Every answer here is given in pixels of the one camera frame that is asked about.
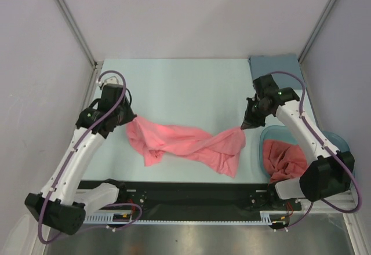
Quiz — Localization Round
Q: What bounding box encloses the pink t-shirt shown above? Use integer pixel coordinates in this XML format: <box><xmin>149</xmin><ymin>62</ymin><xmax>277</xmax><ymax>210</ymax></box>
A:
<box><xmin>263</xmin><ymin>140</ymin><xmax>308</xmax><ymax>184</ymax></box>
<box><xmin>126</xmin><ymin>116</ymin><xmax>246</xmax><ymax>178</ymax></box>

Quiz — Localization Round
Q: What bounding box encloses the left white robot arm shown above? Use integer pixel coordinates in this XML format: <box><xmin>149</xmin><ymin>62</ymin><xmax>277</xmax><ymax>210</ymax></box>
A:
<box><xmin>24</xmin><ymin>99</ymin><xmax>135</xmax><ymax>235</ymax></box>

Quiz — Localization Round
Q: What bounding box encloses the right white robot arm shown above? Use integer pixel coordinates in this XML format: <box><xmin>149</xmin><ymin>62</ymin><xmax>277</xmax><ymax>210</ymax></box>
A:
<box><xmin>241</xmin><ymin>88</ymin><xmax>355</xmax><ymax>209</ymax></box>

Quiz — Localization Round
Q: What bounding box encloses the folded blue-grey t-shirt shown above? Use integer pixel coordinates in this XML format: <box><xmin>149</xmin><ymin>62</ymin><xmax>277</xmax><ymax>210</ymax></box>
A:
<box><xmin>249</xmin><ymin>54</ymin><xmax>304</xmax><ymax>90</ymax></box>

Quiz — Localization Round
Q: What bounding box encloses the crumpled pink t-shirt in basin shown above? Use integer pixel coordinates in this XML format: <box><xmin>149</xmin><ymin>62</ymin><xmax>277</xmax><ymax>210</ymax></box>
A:
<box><xmin>263</xmin><ymin>140</ymin><xmax>308</xmax><ymax>184</ymax></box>

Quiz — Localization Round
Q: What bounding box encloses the teal plastic basin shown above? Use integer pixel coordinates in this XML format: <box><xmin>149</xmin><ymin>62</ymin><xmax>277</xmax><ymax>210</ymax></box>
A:
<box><xmin>257</xmin><ymin>125</ymin><xmax>356</xmax><ymax>194</ymax></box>

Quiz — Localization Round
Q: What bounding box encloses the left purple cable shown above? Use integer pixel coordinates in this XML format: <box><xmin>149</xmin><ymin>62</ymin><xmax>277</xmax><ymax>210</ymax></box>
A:
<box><xmin>38</xmin><ymin>70</ymin><xmax>143</xmax><ymax>245</ymax></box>

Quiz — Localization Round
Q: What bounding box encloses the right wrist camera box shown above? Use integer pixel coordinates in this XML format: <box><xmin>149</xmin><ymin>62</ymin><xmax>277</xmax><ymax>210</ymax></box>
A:
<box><xmin>253</xmin><ymin>74</ymin><xmax>279</xmax><ymax>99</ymax></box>

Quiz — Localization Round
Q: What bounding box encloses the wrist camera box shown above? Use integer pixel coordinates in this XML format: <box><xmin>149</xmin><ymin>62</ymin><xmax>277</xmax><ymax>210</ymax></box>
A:
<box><xmin>99</xmin><ymin>76</ymin><xmax>123</xmax><ymax>107</ymax></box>
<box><xmin>253</xmin><ymin>74</ymin><xmax>279</xmax><ymax>99</ymax></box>

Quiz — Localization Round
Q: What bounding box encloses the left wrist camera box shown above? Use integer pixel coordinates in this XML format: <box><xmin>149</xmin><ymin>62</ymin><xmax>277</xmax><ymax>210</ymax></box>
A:
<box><xmin>99</xmin><ymin>76</ymin><xmax>123</xmax><ymax>107</ymax></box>

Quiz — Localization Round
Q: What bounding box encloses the white slotted cable duct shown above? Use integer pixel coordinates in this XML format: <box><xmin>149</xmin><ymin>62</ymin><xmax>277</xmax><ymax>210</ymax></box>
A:
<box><xmin>83</xmin><ymin>212</ymin><xmax>288</xmax><ymax>227</ymax></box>

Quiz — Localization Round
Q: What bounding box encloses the left aluminium frame post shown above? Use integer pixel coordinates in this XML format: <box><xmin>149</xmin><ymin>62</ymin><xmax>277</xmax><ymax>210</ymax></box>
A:
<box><xmin>54</xmin><ymin>0</ymin><xmax>97</xmax><ymax>67</ymax></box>

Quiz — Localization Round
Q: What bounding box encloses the aluminium frame post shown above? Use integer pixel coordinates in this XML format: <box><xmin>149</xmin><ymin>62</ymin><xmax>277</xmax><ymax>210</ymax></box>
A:
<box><xmin>54</xmin><ymin>0</ymin><xmax>97</xmax><ymax>67</ymax></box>
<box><xmin>298</xmin><ymin>0</ymin><xmax>338</xmax><ymax>64</ymax></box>

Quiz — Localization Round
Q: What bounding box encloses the right aluminium frame post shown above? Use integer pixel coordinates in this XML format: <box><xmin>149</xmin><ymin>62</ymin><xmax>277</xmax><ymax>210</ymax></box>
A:
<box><xmin>298</xmin><ymin>0</ymin><xmax>338</xmax><ymax>64</ymax></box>

